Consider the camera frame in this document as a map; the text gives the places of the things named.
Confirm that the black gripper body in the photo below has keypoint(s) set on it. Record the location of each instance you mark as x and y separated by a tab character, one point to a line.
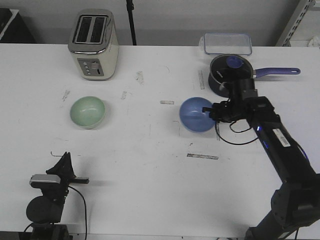
59	194
239	91

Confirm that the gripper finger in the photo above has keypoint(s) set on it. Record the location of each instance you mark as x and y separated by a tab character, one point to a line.
208	109
69	168
214	116
57	169

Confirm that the blue bowl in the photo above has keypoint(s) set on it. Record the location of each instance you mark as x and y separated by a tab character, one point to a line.
192	117

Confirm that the green bowl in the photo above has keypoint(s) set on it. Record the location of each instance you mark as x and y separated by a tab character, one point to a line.
87	112

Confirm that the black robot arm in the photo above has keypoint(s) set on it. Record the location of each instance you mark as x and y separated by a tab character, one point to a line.
45	211
296	203

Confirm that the dark blue saucepan with lid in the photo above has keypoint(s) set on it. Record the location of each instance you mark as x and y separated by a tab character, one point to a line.
226	68

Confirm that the clear plastic food container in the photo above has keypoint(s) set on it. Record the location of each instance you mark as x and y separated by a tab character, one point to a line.
226	43

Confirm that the white slotted shelf upright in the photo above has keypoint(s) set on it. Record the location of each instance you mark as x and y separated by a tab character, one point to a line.
303	25

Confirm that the black tripod pole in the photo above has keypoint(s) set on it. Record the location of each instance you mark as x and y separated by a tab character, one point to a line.
130	8

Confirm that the cream two-slot toaster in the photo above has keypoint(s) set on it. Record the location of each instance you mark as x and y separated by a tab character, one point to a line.
93	44

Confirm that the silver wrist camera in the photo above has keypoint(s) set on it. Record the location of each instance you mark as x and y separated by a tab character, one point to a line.
45	181

